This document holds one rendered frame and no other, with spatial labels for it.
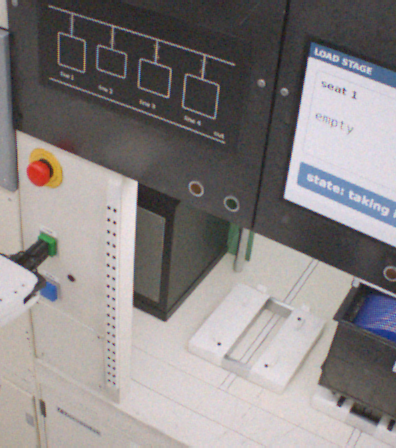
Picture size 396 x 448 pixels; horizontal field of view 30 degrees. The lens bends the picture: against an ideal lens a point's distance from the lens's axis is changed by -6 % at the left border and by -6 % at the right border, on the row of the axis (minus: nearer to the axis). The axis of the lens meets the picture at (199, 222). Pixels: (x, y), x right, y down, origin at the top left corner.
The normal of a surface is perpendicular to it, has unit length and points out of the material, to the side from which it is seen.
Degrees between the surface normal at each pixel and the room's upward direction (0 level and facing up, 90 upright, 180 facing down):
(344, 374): 90
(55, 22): 90
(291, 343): 0
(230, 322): 0
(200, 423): 0
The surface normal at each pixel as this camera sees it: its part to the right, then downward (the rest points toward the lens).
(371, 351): -0.50, 0.52
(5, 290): 0.20, -0.71
